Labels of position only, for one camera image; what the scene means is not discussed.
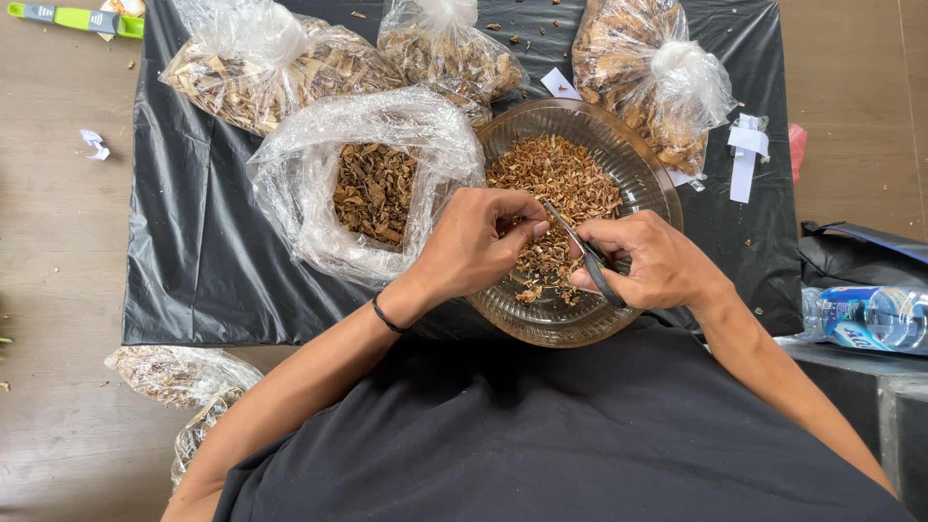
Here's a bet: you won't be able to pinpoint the person's right hand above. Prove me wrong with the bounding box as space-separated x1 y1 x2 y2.
568 209 730 313

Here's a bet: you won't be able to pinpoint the person's left hand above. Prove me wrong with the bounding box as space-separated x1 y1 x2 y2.
380 188 552 329

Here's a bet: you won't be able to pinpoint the black handled scissors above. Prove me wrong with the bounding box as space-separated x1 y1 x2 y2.
544 201 629 310

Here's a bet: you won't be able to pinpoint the ribbed clear glass bowl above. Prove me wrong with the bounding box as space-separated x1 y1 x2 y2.
467 98 684 349

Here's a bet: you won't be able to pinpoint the black wristband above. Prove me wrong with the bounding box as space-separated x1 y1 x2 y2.
371 293 412 335

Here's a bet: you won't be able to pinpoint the heap of dark dried pieces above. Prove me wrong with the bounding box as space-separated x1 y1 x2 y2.
333 142 420 248

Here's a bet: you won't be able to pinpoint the heap of chopped dried herbs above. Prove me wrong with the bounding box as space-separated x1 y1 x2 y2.
486 132 624 306

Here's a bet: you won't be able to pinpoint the long white paper strips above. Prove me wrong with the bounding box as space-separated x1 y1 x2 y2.
726 113 771 205

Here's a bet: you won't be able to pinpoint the red plastic scrap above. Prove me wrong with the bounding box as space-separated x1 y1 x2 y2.
787 122 809 184

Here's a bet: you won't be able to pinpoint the open clear plastic bag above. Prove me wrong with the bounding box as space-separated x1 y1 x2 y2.
246 86 487 290

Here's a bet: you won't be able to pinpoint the tied bag of brown roots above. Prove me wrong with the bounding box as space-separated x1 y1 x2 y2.
376 0 529 131

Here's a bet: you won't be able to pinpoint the small white paper slip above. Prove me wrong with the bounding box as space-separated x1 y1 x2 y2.
540 67 583 102

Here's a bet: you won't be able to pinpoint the tied bag of large slices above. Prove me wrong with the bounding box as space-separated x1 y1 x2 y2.
570 0 740 191

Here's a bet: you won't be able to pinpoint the person's black shirt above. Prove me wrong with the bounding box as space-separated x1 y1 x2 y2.
213 319 919 522

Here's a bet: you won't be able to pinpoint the black bag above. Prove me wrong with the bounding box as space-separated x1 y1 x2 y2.
797 219 928 291

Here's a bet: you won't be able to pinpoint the scattered dried herb crumbs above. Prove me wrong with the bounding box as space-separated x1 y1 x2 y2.
349 0 575 53

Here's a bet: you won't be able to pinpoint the clear plastic water bottle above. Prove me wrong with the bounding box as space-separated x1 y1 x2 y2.
773 285 928 358

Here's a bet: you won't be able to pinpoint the black box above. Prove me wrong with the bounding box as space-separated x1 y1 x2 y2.
779 341 928 520

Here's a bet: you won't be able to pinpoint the black plastic sheet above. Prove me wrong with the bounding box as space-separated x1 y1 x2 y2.
121 0 805 348

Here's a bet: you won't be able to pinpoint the tied bag of pale slices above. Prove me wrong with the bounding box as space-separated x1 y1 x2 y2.
158 0 404 139

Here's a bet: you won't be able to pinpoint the flat bag of dried herbs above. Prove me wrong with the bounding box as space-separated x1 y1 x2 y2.
104 345 264 410

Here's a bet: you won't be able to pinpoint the narrow bag of dried herbs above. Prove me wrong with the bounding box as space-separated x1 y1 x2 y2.
170 388 248 491

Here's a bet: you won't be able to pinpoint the crumpled white paper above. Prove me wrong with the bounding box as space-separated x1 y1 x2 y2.
79 128 112 162

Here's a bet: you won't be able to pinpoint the green grey spoon scale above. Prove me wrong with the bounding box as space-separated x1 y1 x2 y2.
6 1 145 40

